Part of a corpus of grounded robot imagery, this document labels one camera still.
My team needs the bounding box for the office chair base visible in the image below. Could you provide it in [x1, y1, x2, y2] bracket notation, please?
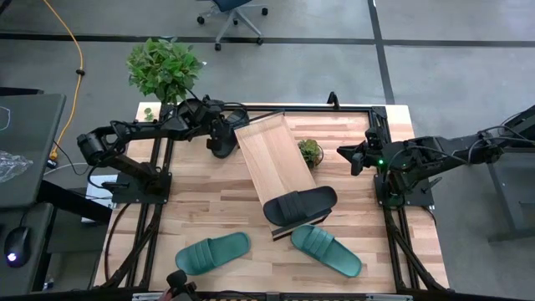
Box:
[196, 0, 269, 52]

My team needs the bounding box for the yellow extension cable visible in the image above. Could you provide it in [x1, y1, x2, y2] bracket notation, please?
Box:
[41, 0, 85, 162]

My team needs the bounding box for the black desk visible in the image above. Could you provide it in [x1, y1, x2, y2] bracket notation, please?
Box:
[0, 86, 114, 296]

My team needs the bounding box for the large leafy potted plant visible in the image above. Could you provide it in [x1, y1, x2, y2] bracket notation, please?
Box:
[126, 37, 205, 105]

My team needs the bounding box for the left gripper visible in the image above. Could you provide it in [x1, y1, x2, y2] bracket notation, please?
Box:
[177, 98, 248, 152]

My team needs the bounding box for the black aluminium table frame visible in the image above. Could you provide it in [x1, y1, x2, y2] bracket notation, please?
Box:
[94, 102, 451, 301]

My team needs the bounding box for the succulent in black pot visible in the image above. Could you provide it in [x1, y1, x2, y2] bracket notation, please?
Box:
[297, 138, 325, 170]

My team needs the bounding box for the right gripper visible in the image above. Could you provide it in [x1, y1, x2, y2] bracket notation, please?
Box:
[336, 127, 392, 176]

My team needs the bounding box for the tilted wooden board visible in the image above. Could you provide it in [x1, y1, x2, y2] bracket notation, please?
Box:
[232, 110, 334, 242]

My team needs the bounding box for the green rubber slide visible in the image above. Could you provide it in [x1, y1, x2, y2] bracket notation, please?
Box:
[290, 224, 364, 278]
[174, 232, 252, 276]

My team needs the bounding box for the clear plastic wrap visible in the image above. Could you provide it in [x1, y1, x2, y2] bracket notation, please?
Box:
[0, 150, 34, 184]

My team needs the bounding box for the black leader arm with handle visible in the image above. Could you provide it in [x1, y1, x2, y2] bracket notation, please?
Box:
[166, 269, 200, 301]

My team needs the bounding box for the black computer mouse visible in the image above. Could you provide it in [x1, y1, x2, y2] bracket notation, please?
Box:
[3, 227, 32, 268]

